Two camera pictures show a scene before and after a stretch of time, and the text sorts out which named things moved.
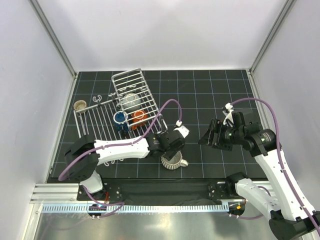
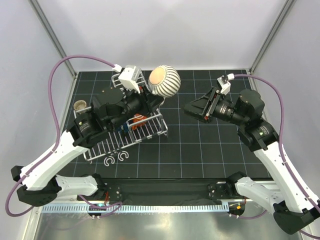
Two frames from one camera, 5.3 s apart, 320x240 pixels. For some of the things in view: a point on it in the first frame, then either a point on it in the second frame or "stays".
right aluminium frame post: [288, 4] stays
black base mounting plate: [160, 191] stays
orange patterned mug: [139, 117] stays
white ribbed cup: [176, 162] → [164, 81]
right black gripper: [216, 125] → [198, 108]
